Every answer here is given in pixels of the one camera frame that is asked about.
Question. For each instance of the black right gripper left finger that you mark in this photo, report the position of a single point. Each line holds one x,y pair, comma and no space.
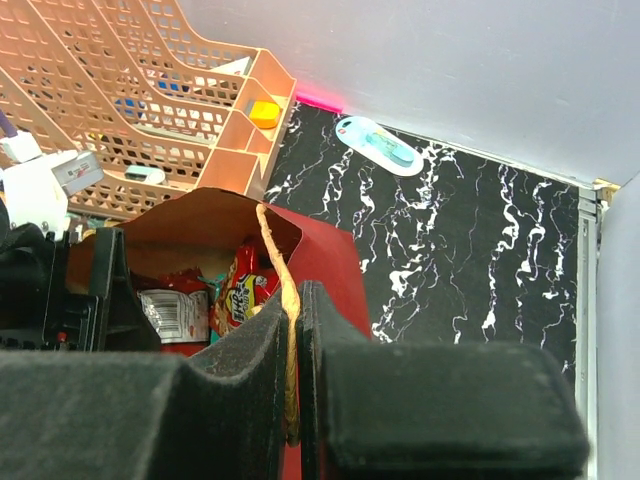
216,415

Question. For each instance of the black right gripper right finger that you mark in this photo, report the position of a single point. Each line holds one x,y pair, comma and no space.
415,410

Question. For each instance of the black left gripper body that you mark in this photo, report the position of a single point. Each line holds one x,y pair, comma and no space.
38,310

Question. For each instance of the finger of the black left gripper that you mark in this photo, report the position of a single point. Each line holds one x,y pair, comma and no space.
118,322

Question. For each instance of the red brown paper bag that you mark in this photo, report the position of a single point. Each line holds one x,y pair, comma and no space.
195,228

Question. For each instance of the orange white snack packet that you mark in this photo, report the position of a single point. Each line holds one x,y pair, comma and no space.
176,304

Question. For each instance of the red peanut snack packet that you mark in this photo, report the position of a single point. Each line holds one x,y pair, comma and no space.
249,282

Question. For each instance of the pink plastic tiered organizer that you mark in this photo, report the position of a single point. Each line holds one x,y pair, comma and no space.
164,110

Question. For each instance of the orange yellow block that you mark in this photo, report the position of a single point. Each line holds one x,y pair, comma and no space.
264,114

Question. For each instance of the blue white blister pack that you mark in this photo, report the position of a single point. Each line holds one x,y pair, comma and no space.
378,145

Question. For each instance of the pink tape strip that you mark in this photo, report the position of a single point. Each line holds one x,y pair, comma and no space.
318,102

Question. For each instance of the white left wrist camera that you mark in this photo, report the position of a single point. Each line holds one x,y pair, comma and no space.
38,185

